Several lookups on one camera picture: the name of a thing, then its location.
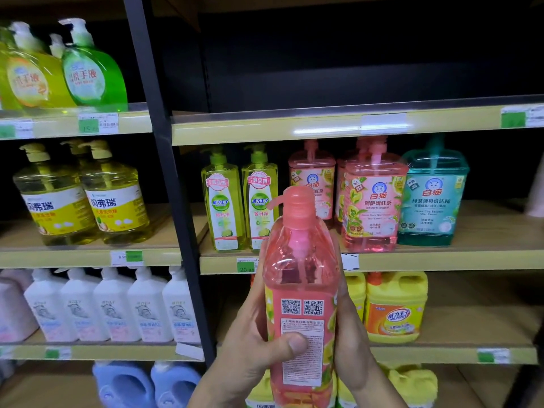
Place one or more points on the person's right hand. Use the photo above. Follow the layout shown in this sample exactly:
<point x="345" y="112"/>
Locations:
<point x="352" y="348"/>

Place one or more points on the person's left hand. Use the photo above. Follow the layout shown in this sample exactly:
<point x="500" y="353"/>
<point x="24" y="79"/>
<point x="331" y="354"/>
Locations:
<point x="246" y="335"/>

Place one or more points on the slim green dish soap bottle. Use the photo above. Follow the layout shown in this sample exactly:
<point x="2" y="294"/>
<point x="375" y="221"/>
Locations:
<point x="223" y="208"/>

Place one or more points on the teal green detergent bottle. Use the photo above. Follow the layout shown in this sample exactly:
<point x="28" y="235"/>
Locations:
<point x="431" y="199"/>

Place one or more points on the person's right forearm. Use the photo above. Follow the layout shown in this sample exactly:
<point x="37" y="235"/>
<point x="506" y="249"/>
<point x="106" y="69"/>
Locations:
<point x="378" y="390"/>

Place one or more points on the yellow orange detergent jug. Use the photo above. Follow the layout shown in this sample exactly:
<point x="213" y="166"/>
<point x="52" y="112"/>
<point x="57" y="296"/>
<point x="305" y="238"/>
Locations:
<point x="356" y="288"/>
<point x="395" y="310"/>

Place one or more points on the plain white label card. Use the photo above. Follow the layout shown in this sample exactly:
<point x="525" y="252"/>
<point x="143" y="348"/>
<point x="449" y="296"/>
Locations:
<point x="349" y="262"/>
<point x="190" y="351"/>

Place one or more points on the green white price tag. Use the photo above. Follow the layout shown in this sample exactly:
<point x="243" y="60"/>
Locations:
<point x="98" y="123"/>
<point x="17" y="129"/>
<point x="58" y="353"/>
<point x="127" y="258"/>
<point x="493" y="356"/>
<point x="522" y="116"/>
<point x="247" y="265"/>
<point x="6" y="352"/>

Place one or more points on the light blue detergent jug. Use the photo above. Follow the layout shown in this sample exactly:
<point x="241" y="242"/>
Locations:
<point x="123" y="386"/>
<point x="174" y="386"/>

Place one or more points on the blank white shelf label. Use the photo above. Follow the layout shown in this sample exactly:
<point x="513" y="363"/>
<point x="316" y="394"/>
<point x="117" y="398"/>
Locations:
<point x="384" y="124"/>

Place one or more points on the pink angular pump bottle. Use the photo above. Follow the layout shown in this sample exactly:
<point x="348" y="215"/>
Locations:
<point x="17" y="310"/>

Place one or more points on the round yellow hand wash bottle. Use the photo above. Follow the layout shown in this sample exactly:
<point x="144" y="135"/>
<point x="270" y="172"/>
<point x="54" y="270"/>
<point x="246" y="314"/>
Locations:
<point x="29" y="80"/>

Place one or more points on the wooden shelf rack black frame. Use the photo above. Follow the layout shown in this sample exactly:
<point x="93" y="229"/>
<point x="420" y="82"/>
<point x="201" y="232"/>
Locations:
<point x="488" y="225"/>

